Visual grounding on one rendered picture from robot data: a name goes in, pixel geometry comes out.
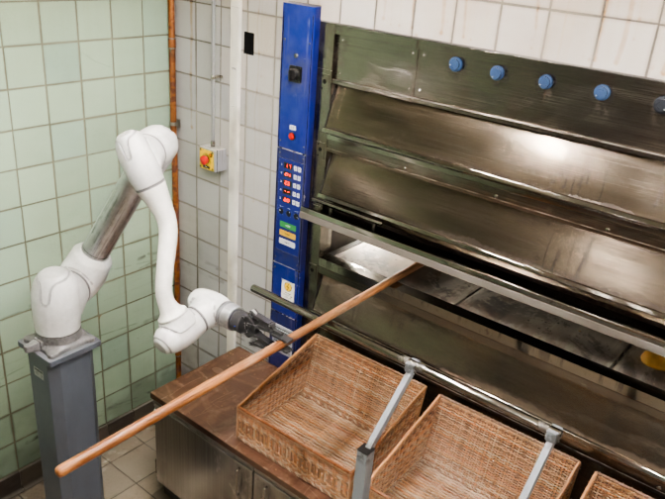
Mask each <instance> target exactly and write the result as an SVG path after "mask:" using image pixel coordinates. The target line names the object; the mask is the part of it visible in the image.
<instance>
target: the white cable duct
mask: <svg viewBox="0 0 665 499"><path fill-rule="evenodd" d="M241 13H242V0H231V61H230V142H229V222H228V299H229V300H230V301H231V302H234V303H235V304H236V303H237V281H238V174H239V120H240V67H241ZM236 334H237V332H236V331H229V330H227V352H228V351H230V350H232V349H235V348H236Z"/></svg>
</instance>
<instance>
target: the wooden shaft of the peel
mask: <svg viewBox="0 0 665 499"><path fill-rule="evenodd" d="M423 266H424V265H423V264H420V263H418V262H415V263H413V264H411V265H409V266H408V267H406V268H404V269H402V270H401V271H399V272H397V273H395V274H393V275H392V276H390V277H388V278H386V279H385V280H383V281H381V282H379V283H378V284H376V285H374V286H372V287H371V288H369V289H367V290H365V291H364V292H362V293H360V294H358V295H357V296H355V297H353V298H351V299H349V300H348V301H346V302H344V303H342V304H341V305H339V306H337V307H335V308H334V309H332V310H330V311H328V312H327V313H325V314H324V315H322V316H321V317H319V318H317V319H315V320H314V321H312V322H310V323H308V324H306V325H305V326H303V327H301V328H299V329H298V330H296V331H294V332H292V333H291V334H289V335H287V336H289V337H291V338H293V341H292V342H291V343H289V344H285V343H283V342H281V341H279V340H278V341H277V342H275V343H273V344H271V345H270V346H268V347H266V348H264V349H262V350H260V351H258V352H256V353H255V354H253V355H251V356H249V357H248V358H246V359H244V360H242V361H241V362H239V363H237V364H235V365H234V366H232V367H230V368H228V369H227V370H225V371H223V372H221V373H219V374H218V375H216V376H214V377H212V378H211V379H209V380H207V381H205V382H204V383H202V384H200V385H198V386H197V387H195V388H193V389H191V390H190V391H188V392H186V393H184V394H183V395H181V396H179V397H177V398H175V399H174V400H172V401H170V402H168V403H167V404H165V405H163V406H161V407H160V408H158V409H156V410H154V411H153V412H151V413H149V414H147V415H146V416H144V417H142V418H140V419H139V420H137V421H135V422H133V423H132V424H130V425H128V426H126V427H124V428H123V429H121V430H120V431H118V432H117V433H115V434H113V435H111V436H110V437H108V438H106V439H104V440H103V441H101V442H99V443H97V444H96V445H94V446H92V447H90V448H89V449H86V450H84V451H82V452H81V453H79V454H77V455H75V456H74V457H72V458H70V459H68V460H67V461H65V462H63V463H61V464H60V465H58V466H57V467H56V468H55V469H54V473H55V475H56V476H58V477H63V476H65V475H67V474H68V473H70V472H72V471H73V470H75V469H77V468H79V467H80V466H82V465H84V464H85V463H87V462H89V461H91V460H92V459H94V458H96V457H97V456H99V455H101V454H102V453H104V452H106V451H108V450H109V449H112V448H113V447H115V446H117V445H119V444H120V443H122V442H124V441H125V440H127V439H129V438H131V437H132V436H134V435H136V434H137V433H139V432H141V431H143V430H144V429H146V428H148V427H149V426H151V425H153V424H155V423H156V422H158V421H160V420H161V419H163V418H165V417H166V416H168V415H170V414H172V413H173V412H175V411H177V410H178V409H180V408H182V407H184V406H185V405H187V404H189V403H190V402H192V401H194V400H196V399H197V398H199V397H201V396H202V395H204V394H206V393H208V392H209V391H211V390H213V389H214V388H216V387H218V386H219V385H221V384H223V383H225V382H226V381H228V380H230V379H231V378H233V377H235V376H237V375H238V374H240V373H242V372H243V371H245V370H247V369H249V368H250V367H252V366H254V365H255V364H257V363H259V362H261V361H262V360H264V359H266V358H267V357H269V356H271V355H272V354H274V353H276V352H278V351H279V350H281V349H283V348H285V347H287V346H289V345H290V344H292V343H294V342H295V341H297V340H299V339H301V338H302V337H304V336H305V335H306V334H308V333H310V332H312V331H313V330H315V329H317V328H318V327H320V326H322V325H324V324H325V323H327V322H329V321H330V320H332V319H334V318H335V317H337V316H339V315H341V314H342V313H344V312H346V311H347V310H349V309H351V308H353V307H354V306H356V305H358V304H359V303H361V302H363V301H365V300H366V299H368V298H370V297H371V296H373V295H375V294H377V293H378V292H380V291H382V290H383V289H385V288H387V287H388V286H390V285H392V284H394V283H395V282H397V281H399V280H400V279H402V278H404V277H406V276H407V275H409V274H411V273H412V272H414V271H416V270H418V269H419V268H421V267H423Z"/></svg>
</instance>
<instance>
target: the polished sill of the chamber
mask: <svg viewBox="0 0 665 499"><path fill-rule="evenodd" d="M319 266H320V267H323V268H325V269H327V270H330V271H332V272H335V273H337V274H339V275H342V276H344V277H346V278H349V279H351V280H353V281H356V282H358V283H360V284H363V285H365V286H368V287H370V288H371V287H372V286H374V285H376V284H378V283H379V282H381V281H383V280H385V279H386V278H388V277H385V276H383V275H381V274H378V273H376V272H373V271H371V270H368V269H366V268H363V267H361V266H358V265H356V264H354V263H351V262H349V261H346V260H344V259H341V258H339V257H336V256H334V255H331V254H329V253H327V254H325V255H323V256H321V257H319ZM380 292H382V293H384V294H386V295H389V296H391V297H393V298H396V299H398V300H401V301H403V302H405V303H408V304H410V305H412V306H415V307H417V308H419V309H422V310H424V311H426V312H429V313H431V314H434V315H436V316H438V317H440V318H442V319H444V320H447V321H449V322H451V323H454V324H456V325H458V326H461V327H463V328H466V329H468V330H470V331H473V332H475V333H477V334H480V335H482V336H484V337H487V338H489V339H491V340H494V341H496V342H499V343H501V344H503V345H506V346H508V347H510V348H513V349H516V350H519V351H521V352H523V353H526V354H528V355H531V356H533V357H535V358H538V359H540V360H542V361H545V362H547V363H549V364H552V365H554V366H556V367H559V368H561V369H564V370H566V371H568V372H571V373H573V374H575V375H578V376H580V377H582V378H585V379H587V380H589V381H592V382H594V383H597V384H599V385H601V386H604V387H606V388H608V389H611V390H613V391H614V392H617V393H619V394H621V395H624V396H626V397H629V398H631V399H633V400H636V401H638V402H640V403H643V404H645V405H647V406H650V407H652V408H654V409H657V410H659V411H662V412H664V413H665V390H662V389H660V388H657V387H655V386H652V385H650V384H647V383H645V382H642V381H640V380H638V379H635V378H633V377H630V376H628V375H625V374H623V373H620V372H618V371H615V370H613V369H611V368H608V367H606V366H603V365H601V364H598V363H596V362H593V361H591V360H588V359H586V358H584V357H582V356H580V355H577V354H575V353H572V352H570V351H567V350H565V349H561V348H559V347H556V346H554V345H551V344H549V343H546V342H544V341H541V340H539V339H537V338H534V337H532V336H529V335H527V334H524V333H522V332H519V331H517V330H514V329H512V328H510V327H507V326H505V325H502V324H500V323H497V322H495V321H492V320H490V319H487V318H485V317H483V316H480V315H478V314H475V313H473V312H470V311H468V310H465V309H463V308H460V307H458V306H456V305H453V304H451V303H448V302H446V301H443V300H441V299H438V298H436V297H433V296H431V295H429V294H426V293H424V292H422V291H420V290H417V289H415V288H412V287H410V286H408V285H405V284H403V283H400V282H398V281H397V282H395V283H394V284H392V285H390V286H388V287H387V288H385V289H383V290H382V291H380Z"/></svg>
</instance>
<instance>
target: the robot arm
mask: <svg viewBox="0 0 665 499"><path fill-rule="evenodd" d="M115 145H116V152H117V157H118V160H119V162H120V165H121V167H122V169H123V173H122V175H121V177H120V179H119V180H118V182H117V184H116V186H115V188H114V189H113V191H112V193H111V195H110V197H109V198H108V200H107V202H106V204H105V206H104V207H103V209H102V211H101V213H100V215H99V216H98V218H97V220H96V222H95V224H94V225H93V227H92V229H91V231H90V233H89V234H88V236H87V238H86V240H85V242H82V243H79V244H76V245H75V246H74V247H73V248H72V250H71V251H70V253H69V254H68V256H67V257H66V258H65V260H64V261H63V262H62V264H61V265H60V266H50V267H47V268H45V269H43V270H42V271H40V272H39V273H38V274H37V275H36V277H35V279H34V281H33V284H32V288H31V308H32V316H33V322H34V325H35V332H34V333H33V334H30V335H26V336H24V343H27V344H26V345H24V346H23V350H24V351H25V353H29V352H33V351H38V350H39V351H41V352H42V353H44V354H45V355H46V356H47V358H48V359H55V358H57V357H59V356H60V355H62V354H64V353H66V352H68V351H71V350H73V349H77V348H79V347H81V346H83V345H86V344H90V343H93V342H94V341H95V337H94V336H93V335H90V334H87V333H86V332H84V331H83V330H82V328H81V314H82V313H83V310H84V307H85V305H86V303H87V302H88V301H89V300H90V299H91V298H92V297H93V296H94V295H95V294H96V293H97V292H98V291H99V290H100V288H101V287H102V286H103V284H104V283H105V281H106V279H107V277H108V273H109V271H110V269H111V266H112V259H111V256H110V253H111V251H112V250H113V248H114V246H115V244H116V243H117V241H118V239H119V238H120V236H121V234H122V232H123V231H124V229H125V227H126V226H127V224H128V222H129V221H130V219H131V218H132V216H133V214H134V213H135V211H136V209H137V208H138V206H139V204H140V202H141V201H142V200H143V201H144V203H145V205H146V206H147V207H148V209H149V210H150V211H151V213H152V214H153V216H154V218H155V220H156V222H157V225H158V250H157V262H156V274H155V297H156V302H157V306H158V309H159V313H160V315H159V318H158V329H157V330H156V331H155V333H154V336H153V343H154V345H155V346H156V348H157V349H158V350H159V351H161V352H163V353H166V354H170V353H177V352H179V351H182V350H183V349H186V348H187V347H189V346H190V345H192V344H193V343H194V342H196V341H197V340H198V339H199V338H200V337H201V336H202V335H203V334H204V333H205V332H206V331H208V330H209V329H211V328H214V327H216V326H218V325H219V326H221V327H223V328H225V329H227V330H229V331H236V332H238V333H240V334H244V335H246V336H247V337H248V338H249V343H248V344H249V345H250V346H255V347H258V348H260V349H264V348H266V347H268V346H270V345H271V344H273V343H275V342H277V341H275V342H274V341H272V340H271V339H269V338H268V337H267V336H265V335H264V334H263V333H262V332H261V331H264V332H267V333H269V335H270V334H271V337H273V338H275V339H277V340H279V341H281V342H283V343H285V344H289V343H291V342H292V341H293V338H291V337H289V336H287V335H284V333H283V332H281V331H279V330H277V328H275V325H276V323H275V322H273V321H272V320H270V319H269V318H267V317H265V316H264V315H262V314H260V313H259V312H258V311H257V310H256V309H253V310H251V311H249V313H248V312H246V311H244V309H243V308H242V307H241V306H239V305H237V304H235V303H234V302H231V301H230V300H229V299H228V298H227V297H225V296H224V295H222V294H220V293H218V292H216V291H213V290H209V289H204V288H198V289H195V290H194V291H193V292H191V294H190V295H189V297H188V308H187V307H186V306H184V305H180V304H178V303H177V302H176V301H175V299H174V297H173V294H172V278H173V270H174V262H175V254H176V246H177V234H178V229H177V220H176V215H175V211H174V208H173V205H172V202H171V199H170V196H169V193H168V189H167V185H166V182H165V179H164V176H163V174H162V173H163V172H164V171H165V169H166V168H167V167H168V165H169V164H170V163H171V162H172V160H173V159H174V157H175V156H176V154H177V152H178V140H177V137H176V135H175V134H174V133H173V132H172V131H171V130H169V129H168V128H166V127H164V126H162V125H151V126H148V127H146V128H144V129H142V130H141V131H137V130H127V131H125V132H123V133H121V134H119V135H118V136H117V138H116V141H115ZM269 323H270V324H269ZM260 330H261V331H260ZM272 333H273V334H272Z"/></svg>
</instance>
